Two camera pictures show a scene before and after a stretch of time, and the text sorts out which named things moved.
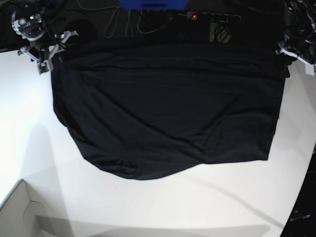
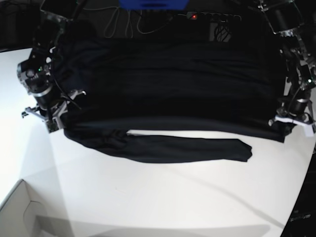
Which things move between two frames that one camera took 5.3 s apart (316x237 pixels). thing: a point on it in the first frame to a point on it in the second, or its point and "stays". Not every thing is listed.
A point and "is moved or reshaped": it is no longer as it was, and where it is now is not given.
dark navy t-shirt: x=141 y=109 is moved or reshaped
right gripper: x=306 y=54 to x=299 y=110
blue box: x=154 y=5 stays
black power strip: x=214 y=17 stays
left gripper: x=42 y=49 to x=51 y=101
